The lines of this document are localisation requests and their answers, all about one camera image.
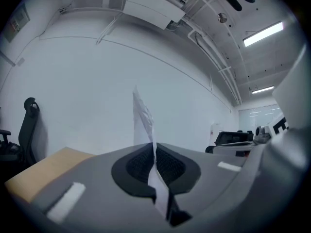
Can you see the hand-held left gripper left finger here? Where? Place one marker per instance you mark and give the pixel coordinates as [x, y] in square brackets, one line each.
[97, 178]

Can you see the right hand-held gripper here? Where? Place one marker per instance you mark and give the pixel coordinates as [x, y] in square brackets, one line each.
[291, 93]

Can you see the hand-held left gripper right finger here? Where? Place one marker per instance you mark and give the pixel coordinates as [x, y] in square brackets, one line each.
[209, 169]

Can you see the white sheet of paper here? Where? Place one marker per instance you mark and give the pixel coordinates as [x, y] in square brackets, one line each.
[143, 120]

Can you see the short ceiling light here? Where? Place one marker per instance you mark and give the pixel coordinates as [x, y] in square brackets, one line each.
[263, 89]

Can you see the white office desk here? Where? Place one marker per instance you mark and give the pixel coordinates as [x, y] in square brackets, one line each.
[230, 148]

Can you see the black low office chair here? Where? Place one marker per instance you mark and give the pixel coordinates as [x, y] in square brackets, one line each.
[230, 138]

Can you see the glass partition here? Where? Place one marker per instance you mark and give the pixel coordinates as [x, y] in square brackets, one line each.
[257, 116]

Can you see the long ceiling light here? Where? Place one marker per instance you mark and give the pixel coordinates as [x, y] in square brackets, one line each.
[263, 33]

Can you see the white ceiling pipes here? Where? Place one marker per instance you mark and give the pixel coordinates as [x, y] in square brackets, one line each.
[218, 62]

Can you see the black mesh office chair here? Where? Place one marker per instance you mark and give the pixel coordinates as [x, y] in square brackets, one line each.
[28, 132]

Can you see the black office chair with armrest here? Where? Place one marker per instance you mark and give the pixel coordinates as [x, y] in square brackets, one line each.
[8, 149]

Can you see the white ceiling air conditioner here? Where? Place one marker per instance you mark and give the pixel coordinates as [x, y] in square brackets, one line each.
[153, 6]

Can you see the white wall notice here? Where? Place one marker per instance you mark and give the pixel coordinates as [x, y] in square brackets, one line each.
[215, 130]

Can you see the white wall switch box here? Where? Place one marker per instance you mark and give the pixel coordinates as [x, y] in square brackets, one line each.
[20, 61]

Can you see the grey wall electrical panel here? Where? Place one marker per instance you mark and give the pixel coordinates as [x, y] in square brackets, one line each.
[15, 23]

